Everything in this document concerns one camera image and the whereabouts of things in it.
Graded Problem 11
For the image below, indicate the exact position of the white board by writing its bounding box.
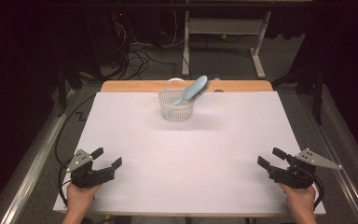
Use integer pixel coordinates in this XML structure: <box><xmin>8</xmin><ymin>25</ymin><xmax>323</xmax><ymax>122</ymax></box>
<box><xmin>53</xmin><ymin>91</ymin><xmax>326</xmax><ymax>217</ymax></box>

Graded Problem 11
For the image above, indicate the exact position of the person's right hand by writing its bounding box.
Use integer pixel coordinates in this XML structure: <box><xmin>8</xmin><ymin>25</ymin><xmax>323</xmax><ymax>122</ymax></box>
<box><xmin>278</xmin><ymin>182</ymin><xmax>318</xmax><ymax>217</ymax></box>

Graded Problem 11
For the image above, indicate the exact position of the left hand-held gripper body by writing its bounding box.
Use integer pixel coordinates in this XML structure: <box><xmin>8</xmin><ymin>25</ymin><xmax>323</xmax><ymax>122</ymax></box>
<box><xmin>65</xmin><ymin>148</ymin><xmax>104</xmax><ymax>189</ymax></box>

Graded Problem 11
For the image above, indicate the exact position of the black floor cable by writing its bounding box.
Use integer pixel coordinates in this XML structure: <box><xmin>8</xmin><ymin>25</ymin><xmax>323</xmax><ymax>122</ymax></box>
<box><xmin>54</xmin><ymin>92</ymin><xmax>98</xmax><ymax>166</ymax></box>

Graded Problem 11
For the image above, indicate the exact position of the light blue hairbrush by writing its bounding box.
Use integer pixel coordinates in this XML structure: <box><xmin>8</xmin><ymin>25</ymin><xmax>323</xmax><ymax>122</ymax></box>
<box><xmin>172</xmin><ymin>75</ymin><xmax>211</xmax><ymax>107</ymax></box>

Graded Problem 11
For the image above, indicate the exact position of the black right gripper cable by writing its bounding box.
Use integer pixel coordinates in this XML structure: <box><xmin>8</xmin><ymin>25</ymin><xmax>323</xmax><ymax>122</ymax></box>
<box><xmin>310</xmin><ymin>172</ymin><xmax>326</xmax><ymax>212</ymax></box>

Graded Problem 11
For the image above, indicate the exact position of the aluminium floor rail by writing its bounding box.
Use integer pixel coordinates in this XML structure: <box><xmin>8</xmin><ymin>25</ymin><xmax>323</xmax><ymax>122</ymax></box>
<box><xmin>297</xmin><ymin>92</ymin><xmax>358</xmax><ymax>224</ymax></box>
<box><xmin>0</xmin><ymin>89</ymin><xmax>76</xmax><ymax>224</ymax></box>

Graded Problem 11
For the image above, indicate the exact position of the white metal stand frame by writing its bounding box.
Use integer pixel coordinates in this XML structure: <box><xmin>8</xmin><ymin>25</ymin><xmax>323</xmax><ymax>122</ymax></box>
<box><xmin>181</xmin><ymin>10</ymin><xmax>273</xmax><ymax>79</ymax></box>

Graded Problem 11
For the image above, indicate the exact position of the wooden table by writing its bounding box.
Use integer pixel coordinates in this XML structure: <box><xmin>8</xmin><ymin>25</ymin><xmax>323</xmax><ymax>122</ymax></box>
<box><xmin>60</xmin><ymin>79</ymin><xmax>318</xmax><ymax>219</ymax></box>

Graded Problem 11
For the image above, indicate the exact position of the white plastic mesh basket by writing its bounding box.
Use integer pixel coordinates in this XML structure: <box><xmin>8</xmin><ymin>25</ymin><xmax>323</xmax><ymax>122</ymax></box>
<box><xmin>158</xmin><ymin>77</ymin><xmax>196</xmax><ymax>122</ymax></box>

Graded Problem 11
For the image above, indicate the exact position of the person's left hand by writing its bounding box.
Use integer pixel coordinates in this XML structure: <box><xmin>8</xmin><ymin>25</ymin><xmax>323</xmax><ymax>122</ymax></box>
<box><xmin>65</xmin><ymin>182</ymin><xmax>103</xmax><ymax>218</ymax></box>

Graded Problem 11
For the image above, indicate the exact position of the black metal stand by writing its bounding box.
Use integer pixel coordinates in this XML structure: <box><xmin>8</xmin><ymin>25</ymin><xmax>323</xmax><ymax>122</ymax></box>
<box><xmin>271</xmin><ymin>60</ymin><xmax>324</xmax><ymax>126</ymax></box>
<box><xmin>57</xmin><ymin>60</ymin><xmax>84</xmax><ymax>118</ymax></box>

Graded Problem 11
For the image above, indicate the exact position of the tangle of cables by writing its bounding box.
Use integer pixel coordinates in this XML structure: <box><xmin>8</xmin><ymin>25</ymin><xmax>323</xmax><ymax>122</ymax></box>
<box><xmin>113</xmin><ymin>10</ymin><xmax>179</xmax><ymax>80</ymax></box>

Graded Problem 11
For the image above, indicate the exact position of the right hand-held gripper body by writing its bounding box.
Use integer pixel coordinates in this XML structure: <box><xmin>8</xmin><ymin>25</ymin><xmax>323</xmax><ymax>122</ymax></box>
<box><xmin>283</xmin><ymin>147</ymin><xmax>344</xmax><ymax>190</ymax></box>

